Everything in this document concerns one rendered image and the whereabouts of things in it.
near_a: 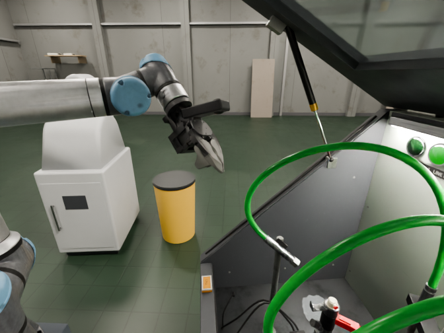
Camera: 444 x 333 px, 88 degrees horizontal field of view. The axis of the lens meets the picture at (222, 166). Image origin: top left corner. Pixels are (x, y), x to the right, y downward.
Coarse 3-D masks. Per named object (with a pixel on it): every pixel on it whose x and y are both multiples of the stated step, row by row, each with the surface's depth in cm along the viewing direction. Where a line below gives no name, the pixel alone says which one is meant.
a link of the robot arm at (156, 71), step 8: (152, 56) 59; (160, 56) 60; (144, 64) 59; (152, 64) 58; (160, 64) 59; (168, 64) 61; (144, 72) 57; (152, 72) 58; (160, 72) 58; (168, 72) 59; (152, 80) 58; (160, 80) 58; (168, 80) 58; (176, 80) 59; (152, 88) 59; (160, 88) 57; (152, 96) 61
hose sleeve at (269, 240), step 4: (268, 236) 54; (264, 240) 53; (268, 240) 53; (272, 240) 53; (268, 244) 54; (272, 244) 53; (276, 244) 53; (276, 248) 53; (280, 248) 53; (284, 248) 54; (280, 252) 53; (284, 252) 53; (288, 252) 53; (284, 256) 53; (288, 256) 53; (292, 256) 53; (288, 260) 53; (292, 260) 53
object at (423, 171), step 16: (336, 144) 41; (352, 144) 40; (368, 144) 40; (288, 160) 45; (400, 160) 39; (416, 160) 38; (432, 176) 38; (256, 224) 54; (432, 272) 44; (432, 288) 44
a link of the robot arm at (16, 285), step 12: (0, 276) 51; (12, 276) 55; (0, 288) 49; (12, 288) 52; (0, 300) 48; (12, 300) 51; (0, 312) 48; (12, 312) 51; (0, 324) 48; (12, 324) 51
